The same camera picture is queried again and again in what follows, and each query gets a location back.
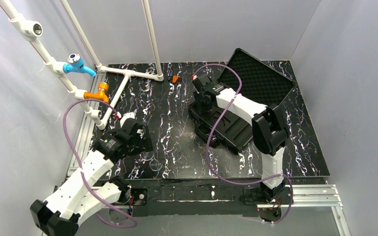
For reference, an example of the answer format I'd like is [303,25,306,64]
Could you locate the clear acrylic button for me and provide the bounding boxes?
[141,151,155,163]

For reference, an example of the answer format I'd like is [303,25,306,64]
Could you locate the black poker set case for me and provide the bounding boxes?
[188,48,295,153]

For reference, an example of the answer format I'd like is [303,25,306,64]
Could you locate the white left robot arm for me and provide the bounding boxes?
[30,118,153,236]

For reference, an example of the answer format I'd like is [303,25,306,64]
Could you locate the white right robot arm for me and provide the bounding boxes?
[191,75,289,201]

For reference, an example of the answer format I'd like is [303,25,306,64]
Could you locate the clear dealer button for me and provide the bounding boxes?
[149,159,163,172]

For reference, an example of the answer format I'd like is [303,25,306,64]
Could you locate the small orange black brush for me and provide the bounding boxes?
[168,76,182,84]

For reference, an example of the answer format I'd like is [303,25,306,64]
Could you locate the orange plastic faucet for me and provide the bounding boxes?
[83,82,109,103]

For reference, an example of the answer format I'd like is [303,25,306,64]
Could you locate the blue plastic faucet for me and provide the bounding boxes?
[63,53,96,77]

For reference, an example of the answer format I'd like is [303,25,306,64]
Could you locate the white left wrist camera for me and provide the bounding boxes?
[120,112,136,127]

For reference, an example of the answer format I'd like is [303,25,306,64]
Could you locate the aluminium rail frame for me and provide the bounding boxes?
[47,73,352,236]

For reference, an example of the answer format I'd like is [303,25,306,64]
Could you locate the white pvc pipe frame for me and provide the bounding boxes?
[0,0,164,130]

